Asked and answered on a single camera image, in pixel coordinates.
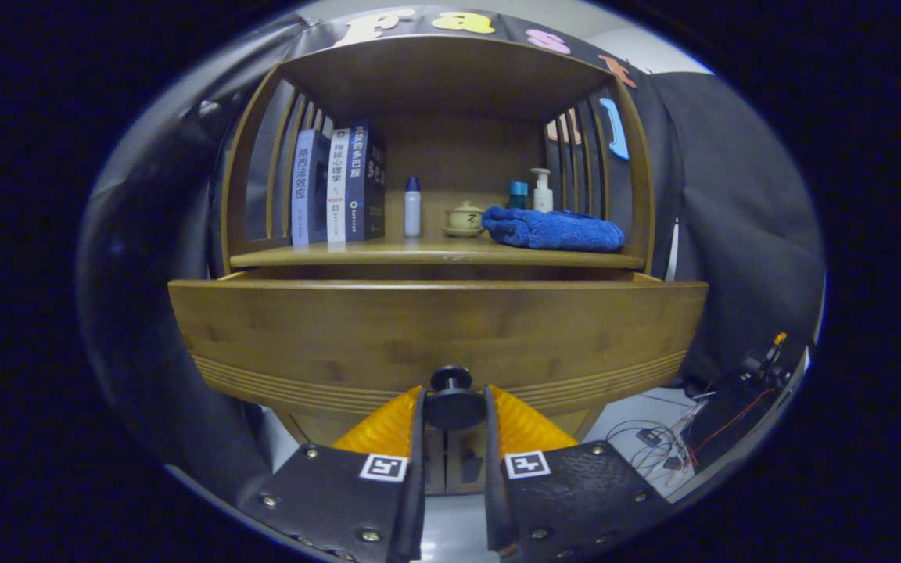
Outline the wooden cabinet door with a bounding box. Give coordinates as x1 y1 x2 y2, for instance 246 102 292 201
425 429 449 495
447 427 490 495

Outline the black round drawer knob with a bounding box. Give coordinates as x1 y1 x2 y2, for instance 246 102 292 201
423 365 487 431

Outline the blue folded towel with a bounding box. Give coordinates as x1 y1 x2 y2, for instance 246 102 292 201
482 206 625 253

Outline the white pump bottle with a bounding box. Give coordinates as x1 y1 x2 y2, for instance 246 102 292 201
529 168 554 213

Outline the white bottle with blue cap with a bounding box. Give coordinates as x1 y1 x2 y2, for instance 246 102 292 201
404 176 422 238

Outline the dark blue book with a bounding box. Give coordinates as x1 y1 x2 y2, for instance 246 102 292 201
345 119 387 243

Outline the beige lidded teacup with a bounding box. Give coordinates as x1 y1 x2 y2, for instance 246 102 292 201
443 201 487 238

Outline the wooden drawer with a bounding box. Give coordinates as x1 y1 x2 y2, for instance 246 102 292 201
167 270 709 415

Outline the bamboo wooden cabinet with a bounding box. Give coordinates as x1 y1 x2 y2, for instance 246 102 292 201
220 33 656 495

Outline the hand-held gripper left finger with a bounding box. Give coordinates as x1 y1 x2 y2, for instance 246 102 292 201
238 385 428 563

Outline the tangle of floor cables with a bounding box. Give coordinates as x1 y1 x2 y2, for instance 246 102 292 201
605 391 713 474

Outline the black device with orange clip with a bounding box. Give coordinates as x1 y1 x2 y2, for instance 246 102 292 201
740 331 792 392

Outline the white spine book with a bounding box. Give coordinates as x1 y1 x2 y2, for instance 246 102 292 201
327 127 351 245

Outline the wooden countertop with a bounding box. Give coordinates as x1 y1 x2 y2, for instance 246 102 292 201
229 235 645 271

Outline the pale blue book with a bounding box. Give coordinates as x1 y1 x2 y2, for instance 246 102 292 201
290 129 332 247

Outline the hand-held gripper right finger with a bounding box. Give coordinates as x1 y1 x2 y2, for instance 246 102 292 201
483 383 674 560

